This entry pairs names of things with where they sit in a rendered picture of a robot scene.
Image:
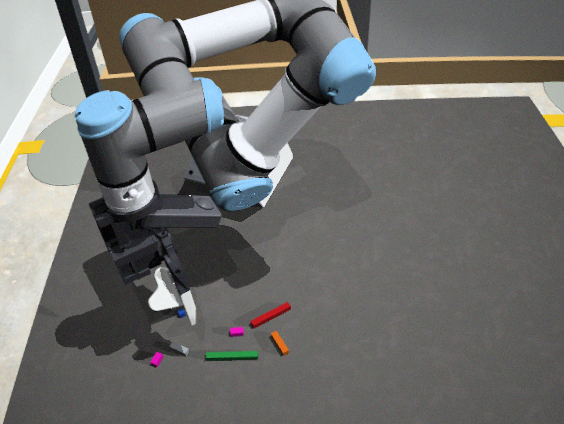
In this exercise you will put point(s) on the orange rod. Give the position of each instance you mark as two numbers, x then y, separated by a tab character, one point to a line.
280	344

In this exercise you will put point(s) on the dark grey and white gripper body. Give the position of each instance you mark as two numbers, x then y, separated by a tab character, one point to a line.
132	242

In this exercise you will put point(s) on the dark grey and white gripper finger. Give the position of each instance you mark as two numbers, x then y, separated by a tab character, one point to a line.
172	294

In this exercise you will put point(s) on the small magenta block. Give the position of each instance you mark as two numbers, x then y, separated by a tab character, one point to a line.
236	331
156	359

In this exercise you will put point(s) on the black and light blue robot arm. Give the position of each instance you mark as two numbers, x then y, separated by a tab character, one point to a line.
234	161

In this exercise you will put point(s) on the red rod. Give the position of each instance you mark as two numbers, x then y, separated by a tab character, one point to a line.
270	315

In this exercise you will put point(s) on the grey rod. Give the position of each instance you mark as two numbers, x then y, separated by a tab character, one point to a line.
179	349

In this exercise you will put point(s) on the green rod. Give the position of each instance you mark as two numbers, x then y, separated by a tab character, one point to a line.
227	356

